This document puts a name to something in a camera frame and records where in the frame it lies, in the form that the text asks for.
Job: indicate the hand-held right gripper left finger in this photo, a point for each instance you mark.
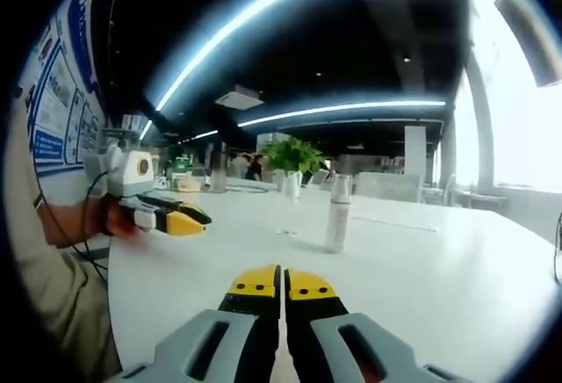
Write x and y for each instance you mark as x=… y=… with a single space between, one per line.
x=175 y=356

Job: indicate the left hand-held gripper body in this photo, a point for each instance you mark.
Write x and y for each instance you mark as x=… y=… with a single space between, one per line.
x=131 y=181

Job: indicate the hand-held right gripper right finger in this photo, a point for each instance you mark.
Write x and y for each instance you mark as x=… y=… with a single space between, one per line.
x=333 y=343

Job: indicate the clear pump bottle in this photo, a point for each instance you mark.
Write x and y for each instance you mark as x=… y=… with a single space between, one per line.
x=293 y=187

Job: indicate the white pump bottle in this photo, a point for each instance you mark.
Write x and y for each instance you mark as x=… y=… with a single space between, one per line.
x=337 y=229

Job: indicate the person's left hand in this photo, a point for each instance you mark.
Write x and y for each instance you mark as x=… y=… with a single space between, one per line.
x=123 y=225

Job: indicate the green box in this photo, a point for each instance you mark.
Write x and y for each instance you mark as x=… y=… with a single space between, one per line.
x=183 y=164

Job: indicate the steel thermos jug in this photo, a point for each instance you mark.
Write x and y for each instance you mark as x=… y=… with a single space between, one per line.
x=218 y=170

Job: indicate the display shelf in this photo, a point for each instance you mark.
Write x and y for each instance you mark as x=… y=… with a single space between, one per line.
x=123 y=128

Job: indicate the short ceiling light strip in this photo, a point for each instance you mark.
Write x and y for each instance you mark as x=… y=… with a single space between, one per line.
x=206 y=134
x=146 y=129

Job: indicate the curved ceiling light strip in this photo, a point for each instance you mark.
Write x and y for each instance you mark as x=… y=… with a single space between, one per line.
x=351 y=106
x=164 y=97

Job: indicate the potted green plant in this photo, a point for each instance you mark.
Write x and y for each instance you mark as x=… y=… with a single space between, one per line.
x=294 y=152

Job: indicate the ceiling air conditioner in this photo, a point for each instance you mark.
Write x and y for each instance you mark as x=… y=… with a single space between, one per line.
x=239 y=96

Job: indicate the white mesh office chair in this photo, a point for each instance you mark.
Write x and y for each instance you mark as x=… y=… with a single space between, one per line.
x=388 y=187

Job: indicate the white square pillar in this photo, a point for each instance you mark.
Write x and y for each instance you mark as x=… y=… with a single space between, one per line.
x=415 y=154

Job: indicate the blue wall poster board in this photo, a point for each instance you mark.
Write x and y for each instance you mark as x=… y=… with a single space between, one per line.
x=57 y=106

